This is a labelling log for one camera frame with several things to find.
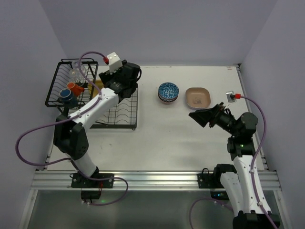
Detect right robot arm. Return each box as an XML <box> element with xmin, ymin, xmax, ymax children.
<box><xmin>189</xmin><ymin>103</ymin><xmax>281</xmax><ymax>229</ymax></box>

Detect clear drinking glass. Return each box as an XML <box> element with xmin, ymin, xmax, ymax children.
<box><xmin>69</xmin><ymin>69</ymin><xmax>86</xmax><ymax>84</ymax></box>
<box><xmin>71</xmin><ymin>60</ymin><xmax>86</xmax><ymax>73</ymax></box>

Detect aluminium table rail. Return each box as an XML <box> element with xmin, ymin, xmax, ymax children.
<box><xmin>30</xmin><ymin>169</ymin><xmax>282</xmax><ymax>191</ymax></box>

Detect yellow plastic plate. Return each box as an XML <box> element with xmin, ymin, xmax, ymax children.
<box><xmin>87</xmin><ymin>80</ymin><xmax>104</xmax><ymax>99</ymax></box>

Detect blue triangle pattern bowl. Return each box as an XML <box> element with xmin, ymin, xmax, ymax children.
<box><xmin>158</xmin><ymin>82</ymin><xmax>179</xmax><ymax>99</ymax></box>

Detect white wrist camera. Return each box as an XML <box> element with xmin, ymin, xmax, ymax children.
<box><xmin>226</xmin><ymin>91</ymin><xmax>236</xmax><ymax>104</ymax></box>
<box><xmin>107</xmin><ymin>52</ymin><xmax>122</xmax><ymax>74</ymax></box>

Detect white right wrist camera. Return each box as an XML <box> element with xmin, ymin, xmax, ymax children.
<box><xmin>226</xmin><ymin>91</ymin><xmax>236</xmax><ymax>104</ymax></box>

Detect purple plastic plate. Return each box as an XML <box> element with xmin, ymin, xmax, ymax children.
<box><xmin>189</xmin><ymin>105</ymin><xmax>209</xmax><ymax>110</ymax></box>

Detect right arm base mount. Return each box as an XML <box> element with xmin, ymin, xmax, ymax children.
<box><xmin>197</xmin><ymin>168</ymin><xmax>229</xmax><ymax>200</ymax></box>

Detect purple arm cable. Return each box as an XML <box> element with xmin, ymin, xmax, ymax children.
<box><xmin>15</xmin><ymin>51</ymin><xmax>129</xmax><ymax>206</ymax></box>
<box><xmin>189</xmin><ymin>94</ymin><xmax>279</xmax><ymax>229</ymax></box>

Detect blue mug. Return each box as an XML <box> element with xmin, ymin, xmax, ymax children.
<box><xmin>59</xmin><ymin>88</ymin><xmax>78</xmax><ymax>108</ymax></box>

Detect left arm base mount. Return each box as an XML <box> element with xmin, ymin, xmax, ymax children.
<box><xmin>70</xmin><ymin>172</ymin><xmax>114</xmax><ymax>203</ymax></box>

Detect black wire dish rack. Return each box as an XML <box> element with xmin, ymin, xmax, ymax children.
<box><xmin>45</xmin><ymin>59</ymin><xmax>138</xmax><ymax>130</ymax></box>

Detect brown plastic plate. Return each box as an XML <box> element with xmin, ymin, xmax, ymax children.
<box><xmin>185</xmin><ymin>87</ymin><xmax>211</xmax><ymax>107</ymax></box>

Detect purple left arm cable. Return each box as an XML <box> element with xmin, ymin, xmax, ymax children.
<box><xmin>15</xmin><ymin>51</ymin><xmax>129</xmax><ymax>206</ymax></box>

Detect orange mug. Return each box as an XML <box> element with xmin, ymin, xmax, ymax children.
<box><xmin>66</xmin><ymin>82</ymin><xmax>84</xmax><ymax>97</ymax></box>

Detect red-inside blue-outside bowl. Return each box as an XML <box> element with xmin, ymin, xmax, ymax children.
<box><xmin>158</xmin><ymin>94</ymin><xmax>178</xmax><ymax>104</ymax></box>

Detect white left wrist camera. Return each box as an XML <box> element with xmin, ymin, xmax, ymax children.
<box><xmin>107</xmin><ymin>52</ymin><xmax>122</xmax><ymax>74</ymax></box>

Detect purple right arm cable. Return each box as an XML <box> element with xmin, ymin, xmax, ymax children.
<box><xmin>189</xmin><ymin>94</ymin><xmax>279</xmax><ymax>229</ymax></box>

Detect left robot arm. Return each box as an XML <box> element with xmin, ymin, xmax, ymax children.
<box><xmin>53</xmin><ymin>62</ymin><xmax>142</xmax><ymax>177</ymax></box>

